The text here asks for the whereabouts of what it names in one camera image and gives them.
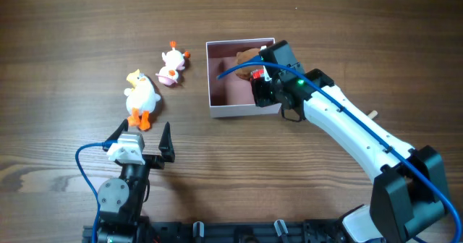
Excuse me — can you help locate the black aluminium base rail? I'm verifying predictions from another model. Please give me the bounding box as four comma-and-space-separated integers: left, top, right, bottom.
82, 219, 354, 243

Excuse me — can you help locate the white plush duck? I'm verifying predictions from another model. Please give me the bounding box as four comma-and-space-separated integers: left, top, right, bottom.
124, 69, 161, 131

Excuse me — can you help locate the white box pink interior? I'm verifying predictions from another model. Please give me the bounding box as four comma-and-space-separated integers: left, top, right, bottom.
205, 38, 281, 118

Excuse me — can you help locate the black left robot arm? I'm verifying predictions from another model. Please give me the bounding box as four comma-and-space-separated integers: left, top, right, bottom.
91, 120, 175, 243

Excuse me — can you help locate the red toy fire truck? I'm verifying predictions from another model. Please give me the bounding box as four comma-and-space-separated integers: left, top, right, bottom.
251, 69, 265, 80

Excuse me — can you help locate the yellow toy rattle drum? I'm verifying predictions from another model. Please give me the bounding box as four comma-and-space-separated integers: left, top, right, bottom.
368, 111, 378, 119

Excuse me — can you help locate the blue right cable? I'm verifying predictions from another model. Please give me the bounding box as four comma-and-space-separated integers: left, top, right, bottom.
216, 55, 463, 243

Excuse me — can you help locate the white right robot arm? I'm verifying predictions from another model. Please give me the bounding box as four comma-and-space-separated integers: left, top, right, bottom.
242, 40, 462, 242

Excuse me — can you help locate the blue left cable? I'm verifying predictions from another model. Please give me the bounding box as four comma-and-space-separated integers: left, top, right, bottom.
75, 140, 117, 243

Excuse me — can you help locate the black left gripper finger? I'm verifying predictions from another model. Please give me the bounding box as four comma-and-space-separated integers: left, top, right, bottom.
102, 119, 129, 152
158, 122, 175, 163

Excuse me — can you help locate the brown plush capybara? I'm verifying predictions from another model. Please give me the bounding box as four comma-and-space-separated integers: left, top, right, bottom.
234, 48, 262, 80

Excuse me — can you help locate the pink hat duck toy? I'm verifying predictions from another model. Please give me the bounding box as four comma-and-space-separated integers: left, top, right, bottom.
156, 41, 191, 86

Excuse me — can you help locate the blue cable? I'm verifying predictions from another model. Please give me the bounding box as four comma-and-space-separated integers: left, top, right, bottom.
75, 140, 117, 243
216, 55, 463, 243

